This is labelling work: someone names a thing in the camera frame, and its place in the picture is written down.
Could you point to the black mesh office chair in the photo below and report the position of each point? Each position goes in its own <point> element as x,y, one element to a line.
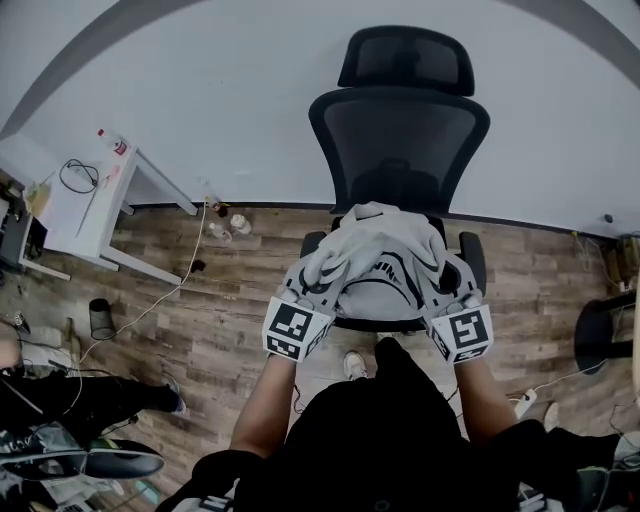
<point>400,130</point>

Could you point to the person's right forearm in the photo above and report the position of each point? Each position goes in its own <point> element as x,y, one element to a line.
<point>482,400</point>

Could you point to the grey printed garment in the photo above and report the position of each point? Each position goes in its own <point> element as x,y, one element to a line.
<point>375,250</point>

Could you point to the black mesh bin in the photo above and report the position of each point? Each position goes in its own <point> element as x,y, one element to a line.
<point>101,320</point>

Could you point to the black round stool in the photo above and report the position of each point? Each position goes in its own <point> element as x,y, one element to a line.
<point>597,330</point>

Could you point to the white power strip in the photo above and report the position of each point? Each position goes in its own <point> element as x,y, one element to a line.
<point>524,403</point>

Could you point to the person's right white shoe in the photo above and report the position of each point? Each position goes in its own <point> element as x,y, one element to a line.
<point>551,416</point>

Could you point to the person's left white shoe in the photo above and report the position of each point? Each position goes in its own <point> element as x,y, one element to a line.
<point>355,365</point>

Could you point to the person's left forearm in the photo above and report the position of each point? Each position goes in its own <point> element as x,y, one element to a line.
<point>265,405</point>

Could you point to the person's white shoe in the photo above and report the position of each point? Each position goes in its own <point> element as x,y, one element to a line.
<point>355,365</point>
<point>551,416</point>

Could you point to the black plug adapter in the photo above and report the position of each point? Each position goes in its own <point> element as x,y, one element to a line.
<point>198,266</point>

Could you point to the dark red bottle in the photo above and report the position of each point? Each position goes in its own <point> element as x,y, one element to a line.
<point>220,206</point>

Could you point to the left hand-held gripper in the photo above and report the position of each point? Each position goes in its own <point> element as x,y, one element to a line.
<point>295,327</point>

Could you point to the white table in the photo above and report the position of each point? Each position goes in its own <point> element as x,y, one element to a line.
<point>90,215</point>

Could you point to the thin grey rod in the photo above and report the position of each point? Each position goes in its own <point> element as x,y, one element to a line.
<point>90,210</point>

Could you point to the plastic bottle red label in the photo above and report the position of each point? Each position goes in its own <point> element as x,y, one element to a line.
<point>116,144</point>

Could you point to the clear plastic bottle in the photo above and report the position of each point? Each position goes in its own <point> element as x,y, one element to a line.
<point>240,224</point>
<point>220,233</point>

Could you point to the person's black clothing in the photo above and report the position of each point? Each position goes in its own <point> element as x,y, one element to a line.
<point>380,440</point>

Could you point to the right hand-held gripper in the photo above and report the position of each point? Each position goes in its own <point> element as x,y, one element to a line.
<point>467,332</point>

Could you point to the olive boxes by wall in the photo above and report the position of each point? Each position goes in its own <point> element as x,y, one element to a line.
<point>620,260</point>

